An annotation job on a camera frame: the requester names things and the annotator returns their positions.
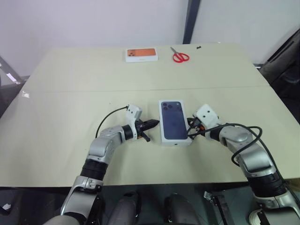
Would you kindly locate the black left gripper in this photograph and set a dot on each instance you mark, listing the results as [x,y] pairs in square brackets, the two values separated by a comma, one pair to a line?
[140,129]

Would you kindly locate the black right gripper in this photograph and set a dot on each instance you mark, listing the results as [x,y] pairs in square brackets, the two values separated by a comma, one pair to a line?
[197,125]

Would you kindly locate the white phone box lid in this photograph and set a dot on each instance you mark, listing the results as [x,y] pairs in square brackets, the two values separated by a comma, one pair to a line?
[173,122]

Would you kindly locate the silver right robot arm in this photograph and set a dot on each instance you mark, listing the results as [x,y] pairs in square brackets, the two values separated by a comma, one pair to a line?
[253,161]

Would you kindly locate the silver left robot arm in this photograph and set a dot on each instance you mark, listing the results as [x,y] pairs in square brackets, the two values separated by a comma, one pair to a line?
[100,150]

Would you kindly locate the orange print phone box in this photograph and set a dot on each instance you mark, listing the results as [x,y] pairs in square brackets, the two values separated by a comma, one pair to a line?
[141,55]

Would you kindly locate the small black clip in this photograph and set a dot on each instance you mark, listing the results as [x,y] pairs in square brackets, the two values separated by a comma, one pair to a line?
[199,47]

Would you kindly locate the dark rounded shape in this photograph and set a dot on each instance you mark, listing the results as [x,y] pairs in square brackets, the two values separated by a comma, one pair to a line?
[179,209]
[126,208]

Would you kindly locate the dark metal pillar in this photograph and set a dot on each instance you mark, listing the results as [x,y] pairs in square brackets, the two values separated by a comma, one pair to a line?
[191,23]

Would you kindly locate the black chair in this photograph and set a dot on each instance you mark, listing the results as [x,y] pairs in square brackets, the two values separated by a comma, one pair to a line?
[286,68]

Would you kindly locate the clear tape scrap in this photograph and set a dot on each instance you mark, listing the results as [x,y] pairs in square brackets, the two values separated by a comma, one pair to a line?
[25,94]

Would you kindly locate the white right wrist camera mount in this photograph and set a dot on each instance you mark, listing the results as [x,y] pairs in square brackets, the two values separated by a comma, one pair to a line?
[207,114]

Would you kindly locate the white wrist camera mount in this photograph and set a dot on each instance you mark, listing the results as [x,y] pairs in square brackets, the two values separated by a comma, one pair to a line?
[207,114]
[132,114]

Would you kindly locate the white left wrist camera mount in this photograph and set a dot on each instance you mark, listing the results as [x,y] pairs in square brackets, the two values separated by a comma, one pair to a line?
[132,114]

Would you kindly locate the metal table leg bracket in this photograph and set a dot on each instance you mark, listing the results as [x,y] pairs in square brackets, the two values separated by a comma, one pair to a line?
[218,206]

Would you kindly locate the grey metal frame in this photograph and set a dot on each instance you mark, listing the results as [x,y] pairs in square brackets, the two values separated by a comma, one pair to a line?
[8,75]

